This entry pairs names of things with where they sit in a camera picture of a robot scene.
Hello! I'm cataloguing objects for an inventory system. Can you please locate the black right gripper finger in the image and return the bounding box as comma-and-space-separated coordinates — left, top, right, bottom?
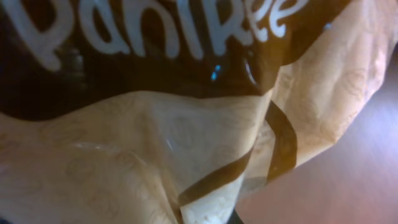
226, 210, 244, 224

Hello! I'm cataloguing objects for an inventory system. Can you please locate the beige snack bag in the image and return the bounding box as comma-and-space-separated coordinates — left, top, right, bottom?
1, 0, 397, 223

